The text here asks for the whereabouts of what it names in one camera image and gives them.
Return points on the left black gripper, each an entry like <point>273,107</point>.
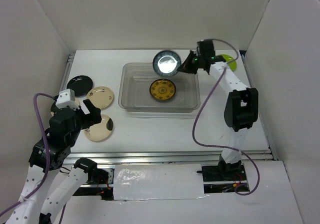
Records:
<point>94,116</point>

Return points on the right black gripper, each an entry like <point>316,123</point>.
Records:
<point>187,67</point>

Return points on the blue patterned plate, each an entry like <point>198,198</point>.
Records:
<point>166,63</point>

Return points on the yellow patterned plate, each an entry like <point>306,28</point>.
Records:
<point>162,90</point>

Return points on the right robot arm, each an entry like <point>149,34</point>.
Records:
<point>241,108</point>

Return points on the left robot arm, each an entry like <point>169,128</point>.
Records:
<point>36,204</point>

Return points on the clear plastic bin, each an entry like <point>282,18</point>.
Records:
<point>142,90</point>

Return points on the cream plate black patch front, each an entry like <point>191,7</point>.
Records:
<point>101,131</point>

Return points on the cream plate black patch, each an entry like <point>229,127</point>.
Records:
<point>54,109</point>
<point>101,131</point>

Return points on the cream plate with calligraphy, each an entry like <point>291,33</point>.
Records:
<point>101,97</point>

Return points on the cream plate black patch rear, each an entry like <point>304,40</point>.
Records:
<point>54,109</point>

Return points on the green plate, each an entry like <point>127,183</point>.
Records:
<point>227,59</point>

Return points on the white taped sheet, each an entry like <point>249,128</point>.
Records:
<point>157,182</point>

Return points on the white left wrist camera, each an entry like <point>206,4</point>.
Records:
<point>67,99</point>

